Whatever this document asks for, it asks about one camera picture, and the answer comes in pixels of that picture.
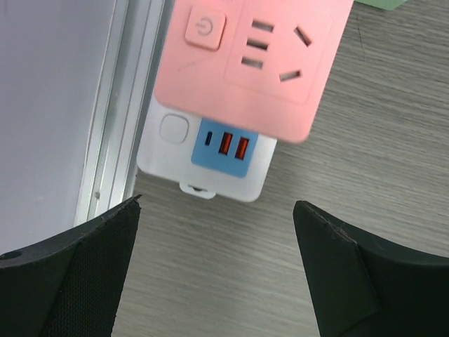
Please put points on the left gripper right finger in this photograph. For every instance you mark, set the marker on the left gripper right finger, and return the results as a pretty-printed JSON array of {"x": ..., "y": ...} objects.
[{"x": 364, "y": 285}]

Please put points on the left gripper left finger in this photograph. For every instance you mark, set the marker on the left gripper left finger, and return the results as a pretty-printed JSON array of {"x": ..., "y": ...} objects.
[{"x": 70, "y": 284}]

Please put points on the white power strip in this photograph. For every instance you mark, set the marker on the white power strip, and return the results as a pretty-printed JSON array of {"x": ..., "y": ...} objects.
[{"x": 205, "y": 157}]

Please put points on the pink cube socket adapter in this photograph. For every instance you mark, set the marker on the pink cube socket adapter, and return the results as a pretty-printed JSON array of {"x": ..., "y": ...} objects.
[{"x": 256, "y": 65}]

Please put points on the green cube plug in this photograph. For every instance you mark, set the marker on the green cube plug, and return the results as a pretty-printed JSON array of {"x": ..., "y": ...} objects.
[{"x": 386, "y": 5}]

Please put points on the aluminium frame rail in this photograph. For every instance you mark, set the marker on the aluminium frame rail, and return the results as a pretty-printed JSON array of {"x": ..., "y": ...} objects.
[{"x": 129, "y": 67}]

